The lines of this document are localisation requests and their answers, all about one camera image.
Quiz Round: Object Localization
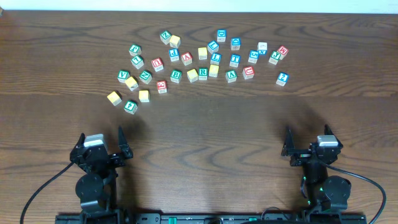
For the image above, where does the red U block right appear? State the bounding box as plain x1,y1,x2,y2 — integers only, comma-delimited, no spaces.
243,66,255,80

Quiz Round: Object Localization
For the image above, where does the red u block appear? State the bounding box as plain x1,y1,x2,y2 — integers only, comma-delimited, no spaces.
151,57,164,72
243,66,255,80

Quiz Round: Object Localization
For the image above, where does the white X block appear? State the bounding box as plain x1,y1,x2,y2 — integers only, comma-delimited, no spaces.
257,42,267,55

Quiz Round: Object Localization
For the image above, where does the green v block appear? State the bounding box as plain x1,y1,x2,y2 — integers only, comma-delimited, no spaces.
117,70,130,83
226,70,237,83

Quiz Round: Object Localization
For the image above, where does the red M block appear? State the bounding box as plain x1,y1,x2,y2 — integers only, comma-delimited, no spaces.
277,45,289,60

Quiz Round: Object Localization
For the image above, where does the yellow block centre top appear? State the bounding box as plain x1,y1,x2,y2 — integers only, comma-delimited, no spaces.
198,47,208,60

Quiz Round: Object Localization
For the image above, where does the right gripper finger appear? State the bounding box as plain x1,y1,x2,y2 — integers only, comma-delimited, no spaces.
324,124,343,148
281,126,295,156

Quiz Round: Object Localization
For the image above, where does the blue P block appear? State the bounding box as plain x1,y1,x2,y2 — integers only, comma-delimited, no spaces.
169,49,180,62

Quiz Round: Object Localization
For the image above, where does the green j block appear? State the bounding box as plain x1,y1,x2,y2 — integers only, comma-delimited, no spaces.
129,44,142,57
269,51,281,65

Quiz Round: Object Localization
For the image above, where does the blue L block lower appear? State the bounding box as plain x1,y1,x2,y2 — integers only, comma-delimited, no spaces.
210,53,221,65

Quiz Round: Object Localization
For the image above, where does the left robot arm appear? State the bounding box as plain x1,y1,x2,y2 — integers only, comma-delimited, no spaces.
70,127,133,223

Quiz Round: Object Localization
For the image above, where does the green N block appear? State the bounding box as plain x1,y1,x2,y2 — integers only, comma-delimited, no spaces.
139,70,152,85

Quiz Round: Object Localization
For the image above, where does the green J block left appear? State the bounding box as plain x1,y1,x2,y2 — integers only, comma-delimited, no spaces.
129,44,142,57

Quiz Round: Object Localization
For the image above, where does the yellow block lower middle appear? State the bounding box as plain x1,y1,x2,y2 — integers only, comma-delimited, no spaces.
139,90,150,103

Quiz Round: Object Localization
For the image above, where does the green R block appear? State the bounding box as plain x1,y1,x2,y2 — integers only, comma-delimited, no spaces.
198,68,208,80

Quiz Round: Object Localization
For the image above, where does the green 7 block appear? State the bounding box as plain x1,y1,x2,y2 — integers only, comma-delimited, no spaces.
131,55,144,69

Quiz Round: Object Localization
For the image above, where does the green B block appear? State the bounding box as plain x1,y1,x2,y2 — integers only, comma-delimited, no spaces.
170,70,182,83

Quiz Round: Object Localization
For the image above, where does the red A block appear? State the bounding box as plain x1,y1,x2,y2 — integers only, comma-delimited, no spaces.
181,52,193,66

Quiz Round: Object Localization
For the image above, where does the green 4 block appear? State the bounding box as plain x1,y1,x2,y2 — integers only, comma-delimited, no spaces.
124,100,137,114

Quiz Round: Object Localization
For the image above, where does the blue 2 block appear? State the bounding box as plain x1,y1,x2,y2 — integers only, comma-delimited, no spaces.
276,72,289,86

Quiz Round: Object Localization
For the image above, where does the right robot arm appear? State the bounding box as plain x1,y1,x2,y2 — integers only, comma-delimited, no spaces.
281,125,351,222

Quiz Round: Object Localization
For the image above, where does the yellow block near V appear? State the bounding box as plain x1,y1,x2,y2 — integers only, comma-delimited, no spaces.
124,77,139,91

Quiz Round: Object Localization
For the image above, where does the green J block right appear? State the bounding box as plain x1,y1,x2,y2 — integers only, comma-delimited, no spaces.
269,51,281,65

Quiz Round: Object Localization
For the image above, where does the yellow block beside R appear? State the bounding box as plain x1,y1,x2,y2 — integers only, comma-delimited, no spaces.
187,69,198,83

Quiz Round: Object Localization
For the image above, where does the blue 5 block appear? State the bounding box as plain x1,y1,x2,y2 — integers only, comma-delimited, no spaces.
248,50,259,63

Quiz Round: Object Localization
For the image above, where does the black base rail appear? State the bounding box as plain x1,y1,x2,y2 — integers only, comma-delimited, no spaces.
55,213,366,224

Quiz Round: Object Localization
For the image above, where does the blue T block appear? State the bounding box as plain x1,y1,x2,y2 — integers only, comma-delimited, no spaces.
229,54,241,68

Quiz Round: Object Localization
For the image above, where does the green Z block top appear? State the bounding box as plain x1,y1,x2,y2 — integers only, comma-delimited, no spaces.
160,30,172,45

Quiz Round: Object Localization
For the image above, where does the yellow O block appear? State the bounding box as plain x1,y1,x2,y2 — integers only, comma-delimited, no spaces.
208,64,219,78

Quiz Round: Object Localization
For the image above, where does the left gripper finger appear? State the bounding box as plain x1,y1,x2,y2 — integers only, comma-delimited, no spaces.
118,126,133,159
76,133,85,148

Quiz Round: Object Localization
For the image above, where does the red U block left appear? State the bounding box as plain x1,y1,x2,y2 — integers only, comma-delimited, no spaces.
151,57,164,72

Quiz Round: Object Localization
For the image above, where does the green V block left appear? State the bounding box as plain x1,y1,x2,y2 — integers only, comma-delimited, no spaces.
117,70,130,83

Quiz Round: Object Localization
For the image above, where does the blue D block right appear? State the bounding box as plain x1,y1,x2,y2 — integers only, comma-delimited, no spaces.
231,37,241,50

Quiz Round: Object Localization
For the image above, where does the green V block right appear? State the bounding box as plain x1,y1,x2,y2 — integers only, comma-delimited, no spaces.
226,70,237,83

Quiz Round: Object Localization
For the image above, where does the yellow block far left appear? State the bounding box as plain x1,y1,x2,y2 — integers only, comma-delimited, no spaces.
107,91,122,106

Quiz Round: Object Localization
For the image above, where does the yellow block beside Z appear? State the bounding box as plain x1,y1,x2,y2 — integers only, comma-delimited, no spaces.
169,35,181,49

